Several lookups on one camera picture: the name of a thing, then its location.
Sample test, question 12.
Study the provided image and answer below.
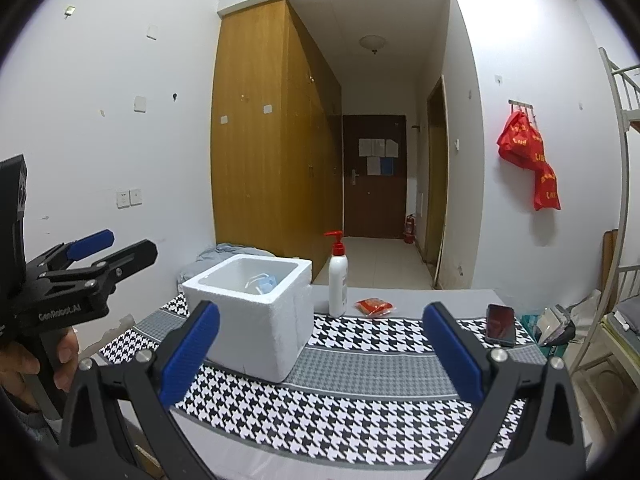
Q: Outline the wooden board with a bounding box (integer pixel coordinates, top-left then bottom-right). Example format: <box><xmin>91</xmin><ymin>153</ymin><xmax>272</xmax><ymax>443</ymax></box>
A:
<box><xmin>600</xmin><ymin>230</ymin><xmax>618</xmax><ymax>311</ymax></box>

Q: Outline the red plastic bag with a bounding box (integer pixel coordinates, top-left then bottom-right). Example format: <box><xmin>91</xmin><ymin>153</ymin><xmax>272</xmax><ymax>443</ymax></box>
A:
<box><xmin>532</xmin><ymin>162</ymin><xmax>562</xmax><ymax>211</ymax></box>
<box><xmin>496</xmin><ymin>110</ymin><xmax>547</xmax><ymax>168</ymax></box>

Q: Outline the wooden wardrobe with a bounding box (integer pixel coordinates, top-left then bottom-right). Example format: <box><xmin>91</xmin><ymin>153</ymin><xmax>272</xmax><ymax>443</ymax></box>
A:
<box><xmin>212</xmin><ymin>0</ymin><xmax>343</xmax><ymax>281</ymax></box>

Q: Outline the red snack packet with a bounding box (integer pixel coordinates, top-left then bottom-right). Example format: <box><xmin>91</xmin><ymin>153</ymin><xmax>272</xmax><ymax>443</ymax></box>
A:
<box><xmin>355</xmin><ymin>298</ymin><xmax>396</xmax><ymax>318</ymax></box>

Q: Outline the metal bunk bed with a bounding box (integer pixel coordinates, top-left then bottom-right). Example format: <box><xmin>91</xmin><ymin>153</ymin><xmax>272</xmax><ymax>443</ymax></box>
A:
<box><xmin>597</xmin><ymin>47</ymin><xmax>640</xmax><ymax>381</ymax></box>

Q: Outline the houndstooth grey tablecloth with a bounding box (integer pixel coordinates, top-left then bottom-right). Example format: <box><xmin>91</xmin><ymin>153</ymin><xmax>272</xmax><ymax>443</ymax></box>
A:
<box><xmin>95</xmin><ymin>287</ymin><xmax>551</xmax><ymax>463</ymax></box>

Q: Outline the white lotion pump bottle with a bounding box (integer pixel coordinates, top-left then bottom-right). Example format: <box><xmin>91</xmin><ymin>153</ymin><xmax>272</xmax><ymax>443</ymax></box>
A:
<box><xmin>324</xmin><ymin>230</ymin><xmax>349</xmax><ymax>318</ymax></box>

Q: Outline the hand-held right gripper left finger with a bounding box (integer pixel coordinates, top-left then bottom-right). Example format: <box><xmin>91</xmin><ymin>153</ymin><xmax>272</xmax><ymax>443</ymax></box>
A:
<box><xmin>60</xmin><ymin>300</ymin><xmax>236</xmax><ymax>480</ymax></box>

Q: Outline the white foam box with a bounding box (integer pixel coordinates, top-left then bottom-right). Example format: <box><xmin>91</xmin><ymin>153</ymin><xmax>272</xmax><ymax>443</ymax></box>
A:
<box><xmin>181</xmin><ymin>254</ymin><xmax>313</xmax><ymax>383</ymax></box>

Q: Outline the blue grey quilt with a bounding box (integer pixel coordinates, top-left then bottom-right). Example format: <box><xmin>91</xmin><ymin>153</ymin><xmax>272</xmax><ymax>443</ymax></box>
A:
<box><xmin>195</xmin><ymin>242</ymin><xmax>273</xmax><ymax>273</ymax></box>

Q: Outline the dark brown door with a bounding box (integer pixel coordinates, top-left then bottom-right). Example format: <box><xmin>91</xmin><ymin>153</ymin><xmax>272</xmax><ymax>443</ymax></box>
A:
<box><xmin>342</xmin><ymin>114</ymin><xmax>407</xmax><ymax>240</ymax></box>

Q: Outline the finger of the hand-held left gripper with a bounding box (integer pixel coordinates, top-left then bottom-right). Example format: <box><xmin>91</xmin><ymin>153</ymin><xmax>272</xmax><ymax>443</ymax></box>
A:
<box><xmin>41</xmin><ymin>239</ymin><xmax>159</xmax><ymax>302</ymax></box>
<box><xmin>25</xmin><ymin>229</ymin><xmax>115</xmax><ymax>274</ymax></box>

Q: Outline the black smartphone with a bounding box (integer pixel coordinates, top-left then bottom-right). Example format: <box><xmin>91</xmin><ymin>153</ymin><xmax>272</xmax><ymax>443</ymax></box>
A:
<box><xmin>484</xmin><ymin>303</ymin><xmax>517</xmax><ymax>347</ymax></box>

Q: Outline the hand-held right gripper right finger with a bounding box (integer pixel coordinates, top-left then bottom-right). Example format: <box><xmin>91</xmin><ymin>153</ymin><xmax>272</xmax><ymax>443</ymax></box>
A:
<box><xmin>422</xmin><ymin>301</ymin><xmax>588</xmax><ymax>480</ymax></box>

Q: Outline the grey folded bedding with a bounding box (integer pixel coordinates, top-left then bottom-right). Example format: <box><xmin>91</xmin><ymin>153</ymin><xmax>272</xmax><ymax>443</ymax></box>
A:
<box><xmin>612</xmin><ymin>295</ymin><xmax>640</xmax><ymax>333</ymax></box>

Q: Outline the light wooden side door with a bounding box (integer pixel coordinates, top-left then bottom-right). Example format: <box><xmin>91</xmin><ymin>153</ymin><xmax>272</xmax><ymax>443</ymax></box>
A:
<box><xmin>425</xmin><ymin>76</ymin><xmax>449</xmax><ymax>281</ymax></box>

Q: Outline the person's left hand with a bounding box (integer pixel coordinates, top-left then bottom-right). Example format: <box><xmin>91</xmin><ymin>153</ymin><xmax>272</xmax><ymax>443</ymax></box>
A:
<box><xmin>0</xmin><ymin>327</ymin><xmax>81</xmax><ymax>411</ymax></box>

